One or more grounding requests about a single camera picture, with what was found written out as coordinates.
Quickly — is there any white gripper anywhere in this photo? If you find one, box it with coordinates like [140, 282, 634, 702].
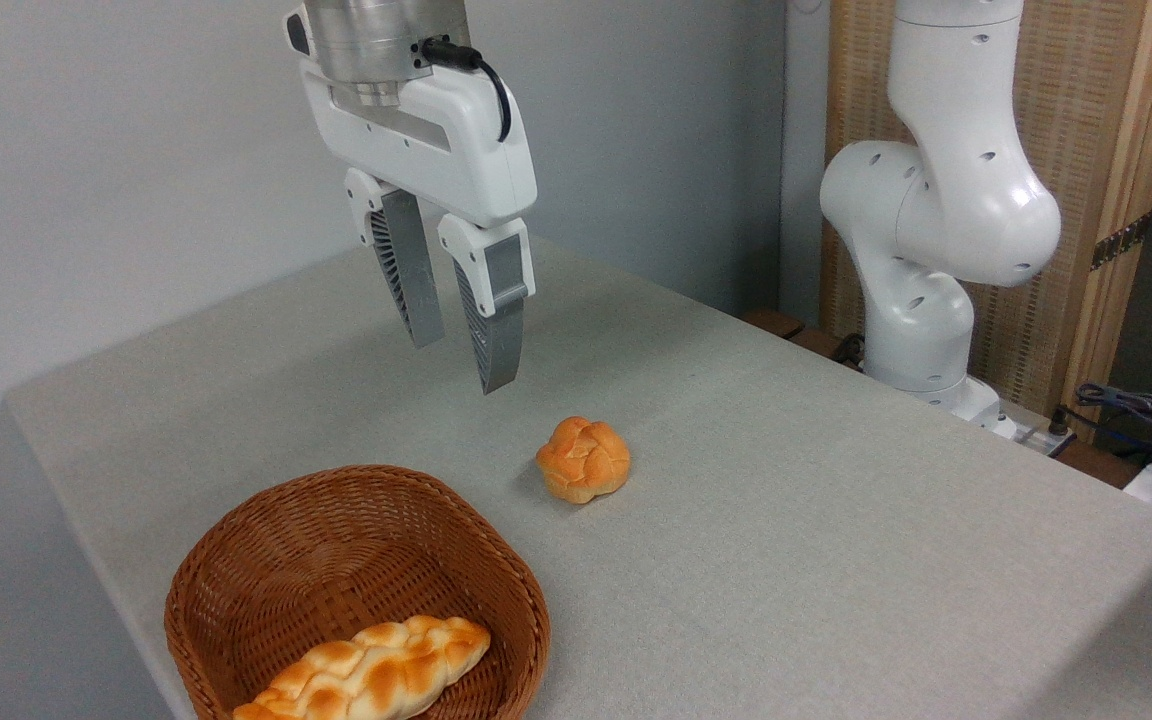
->
[298, 58, 539, 396]

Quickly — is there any long braided bread loaf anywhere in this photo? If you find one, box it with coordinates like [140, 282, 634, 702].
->
[232, 614, 492, 720]

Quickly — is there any round knotted bread roll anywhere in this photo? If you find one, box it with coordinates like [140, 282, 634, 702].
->
[535, 415, 632, 505]

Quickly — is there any brown woven wicker basket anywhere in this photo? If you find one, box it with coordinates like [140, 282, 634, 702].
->
[164, 464, 552, 720]

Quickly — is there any white power strip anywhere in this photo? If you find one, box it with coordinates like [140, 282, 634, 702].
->
[998, 398, 1078, 458]

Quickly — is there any metal screen hinge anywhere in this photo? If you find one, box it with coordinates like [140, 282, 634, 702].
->
[1090, 212, 1152, 272]

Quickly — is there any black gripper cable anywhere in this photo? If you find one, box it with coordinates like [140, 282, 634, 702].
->
[420, 37, 514, 144]

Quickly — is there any dark cable bundle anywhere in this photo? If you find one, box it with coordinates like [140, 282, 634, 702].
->
[1074, 380, 1152, 473]

